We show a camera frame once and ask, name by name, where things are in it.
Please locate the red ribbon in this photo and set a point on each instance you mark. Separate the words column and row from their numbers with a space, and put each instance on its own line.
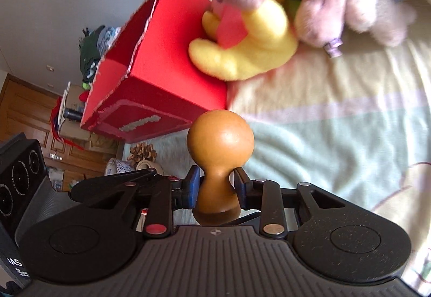
column 55, row 128

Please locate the pile of clothes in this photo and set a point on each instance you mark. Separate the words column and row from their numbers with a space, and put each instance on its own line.
column 96, row 48

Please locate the red cardboard box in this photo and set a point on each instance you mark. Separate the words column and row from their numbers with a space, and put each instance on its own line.
column 161, row 64

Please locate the white wall switch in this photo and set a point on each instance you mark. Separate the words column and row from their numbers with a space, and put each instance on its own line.
column 49, row 68

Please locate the cream rounded object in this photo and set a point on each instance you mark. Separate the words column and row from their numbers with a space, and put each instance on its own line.
column 150, row 166

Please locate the brown wooden gourd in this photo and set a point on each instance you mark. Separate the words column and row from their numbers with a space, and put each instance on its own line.
column 219, row 142

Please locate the wooden door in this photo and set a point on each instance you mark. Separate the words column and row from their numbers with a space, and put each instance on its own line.
column 23, row 108

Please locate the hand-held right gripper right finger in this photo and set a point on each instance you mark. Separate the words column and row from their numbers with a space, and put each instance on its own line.
column 241, row 184

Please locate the brown cardboard boxes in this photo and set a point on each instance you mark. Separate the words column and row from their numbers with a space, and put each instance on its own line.
column 75, row 130

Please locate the yellow plush toy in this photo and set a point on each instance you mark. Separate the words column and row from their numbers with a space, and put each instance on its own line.
column 262, row 44

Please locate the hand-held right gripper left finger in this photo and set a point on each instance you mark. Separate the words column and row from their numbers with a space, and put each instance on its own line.
column 192, row 184

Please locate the brown pine cone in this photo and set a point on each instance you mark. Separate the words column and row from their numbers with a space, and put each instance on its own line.
column 143, row 153

